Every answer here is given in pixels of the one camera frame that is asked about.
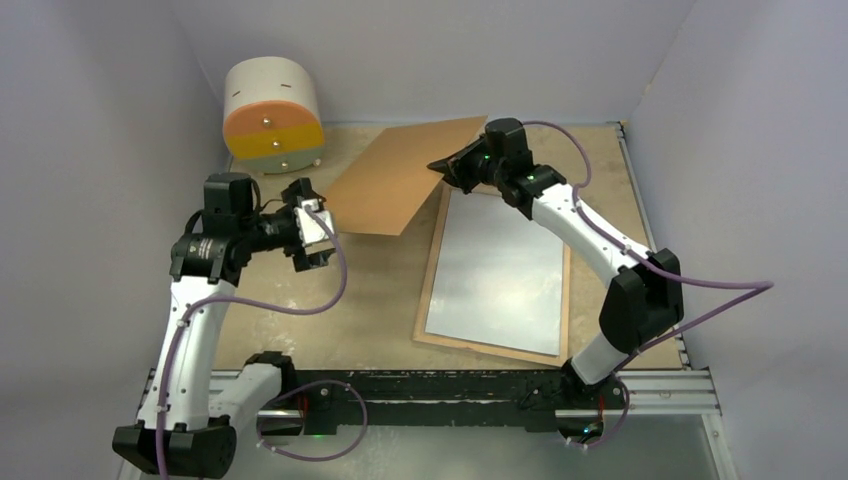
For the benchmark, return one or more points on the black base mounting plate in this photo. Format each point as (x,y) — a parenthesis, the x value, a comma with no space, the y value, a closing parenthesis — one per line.
(537,401)

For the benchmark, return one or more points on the glossy photo print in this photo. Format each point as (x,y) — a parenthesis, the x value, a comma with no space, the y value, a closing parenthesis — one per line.
(497,272)

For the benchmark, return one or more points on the round cabinet with coloured drawers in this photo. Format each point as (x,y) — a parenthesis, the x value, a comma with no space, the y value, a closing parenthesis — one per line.
(271,121)

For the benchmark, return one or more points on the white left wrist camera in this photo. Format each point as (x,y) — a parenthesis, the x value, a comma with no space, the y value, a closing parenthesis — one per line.
(315,223)

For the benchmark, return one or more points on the aluminium rail frame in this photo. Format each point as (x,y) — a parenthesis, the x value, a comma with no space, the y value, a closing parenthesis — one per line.
(646,392)

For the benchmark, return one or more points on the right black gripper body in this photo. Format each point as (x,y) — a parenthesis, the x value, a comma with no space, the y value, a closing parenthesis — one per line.
(480,169)

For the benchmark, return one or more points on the brown backing board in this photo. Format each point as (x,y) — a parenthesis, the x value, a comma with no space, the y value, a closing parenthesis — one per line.
(385,186)

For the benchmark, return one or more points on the white wooden picture frame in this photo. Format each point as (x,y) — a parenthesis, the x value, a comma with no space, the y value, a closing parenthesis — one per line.
(424,331)

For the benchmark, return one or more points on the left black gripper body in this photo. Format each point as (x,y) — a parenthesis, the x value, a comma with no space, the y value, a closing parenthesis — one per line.
(298,189)

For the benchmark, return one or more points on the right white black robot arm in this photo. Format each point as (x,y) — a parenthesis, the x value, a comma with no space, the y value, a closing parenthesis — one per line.
(642,300)

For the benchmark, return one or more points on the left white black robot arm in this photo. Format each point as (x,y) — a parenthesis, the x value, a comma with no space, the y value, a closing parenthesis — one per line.
(182,427)

